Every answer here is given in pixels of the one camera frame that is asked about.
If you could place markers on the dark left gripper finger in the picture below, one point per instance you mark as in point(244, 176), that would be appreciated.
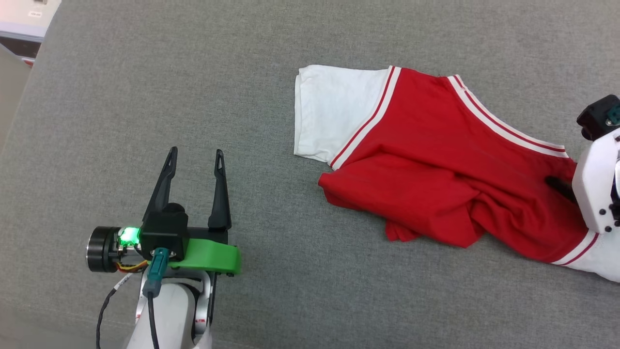
point(220, 203)
point(164, 184)

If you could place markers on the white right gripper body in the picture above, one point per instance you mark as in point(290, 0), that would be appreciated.
point(596, 184)

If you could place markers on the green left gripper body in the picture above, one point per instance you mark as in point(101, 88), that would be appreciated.
point(213, 257)

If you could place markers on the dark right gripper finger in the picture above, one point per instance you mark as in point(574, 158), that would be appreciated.
point(562, 188)

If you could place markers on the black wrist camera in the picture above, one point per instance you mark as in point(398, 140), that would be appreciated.
point(598, 118)
point(164, 230)

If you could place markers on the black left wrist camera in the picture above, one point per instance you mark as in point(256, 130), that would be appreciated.
point(164, 230)

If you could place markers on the red and white shirt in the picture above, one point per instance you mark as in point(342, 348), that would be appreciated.
point(411, 145)

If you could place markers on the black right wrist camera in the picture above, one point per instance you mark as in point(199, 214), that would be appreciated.
point(598, 118)

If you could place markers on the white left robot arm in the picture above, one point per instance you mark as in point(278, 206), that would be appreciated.
point(172, 315)

